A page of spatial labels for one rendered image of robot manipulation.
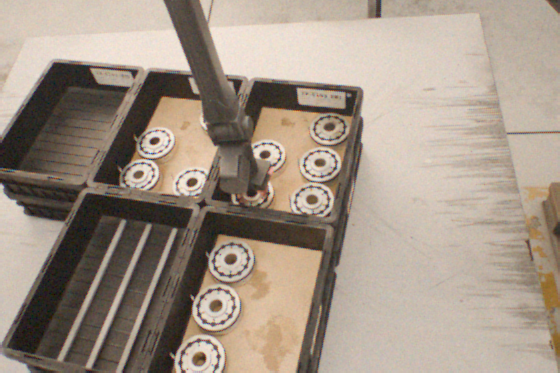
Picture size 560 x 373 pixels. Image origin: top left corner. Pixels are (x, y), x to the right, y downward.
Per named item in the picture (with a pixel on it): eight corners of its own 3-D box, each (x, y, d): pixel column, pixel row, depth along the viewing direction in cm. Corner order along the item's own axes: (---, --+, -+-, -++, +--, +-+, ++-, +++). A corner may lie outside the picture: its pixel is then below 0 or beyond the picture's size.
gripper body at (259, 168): (262, 189, 124) (257, 171, 118) (220, 180, 126) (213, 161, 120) (272, 165, 127) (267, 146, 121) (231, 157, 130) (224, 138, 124)
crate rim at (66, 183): (55, 63, 163) (51, 57, 161) (149, 72, 156) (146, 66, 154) (-18, 175, 141) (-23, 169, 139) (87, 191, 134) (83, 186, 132)
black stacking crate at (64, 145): (69, 87, 170) (52, 59, 161) (158, 96, 163) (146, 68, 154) (3, 195, 149) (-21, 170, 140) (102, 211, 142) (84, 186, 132)
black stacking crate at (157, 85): (159, 96, 163) (147, 68, 154) (256, 107, 156) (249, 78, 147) (103, 212, 141) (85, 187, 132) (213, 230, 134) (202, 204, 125)
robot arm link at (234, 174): (248, 111, 111) (207, 116, 113) (243, 160, 105) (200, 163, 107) (263, 146, 121) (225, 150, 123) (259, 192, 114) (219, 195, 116)
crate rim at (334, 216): (251, 82, 149) (250, 76, 147) (364, 93, 141) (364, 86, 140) (204, 209, 127) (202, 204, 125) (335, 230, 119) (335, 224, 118)
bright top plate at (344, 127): (314, 112, 146) (314, 110, 146) (353, 117, 144) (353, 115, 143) (305, 142, 141) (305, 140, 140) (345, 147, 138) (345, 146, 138)
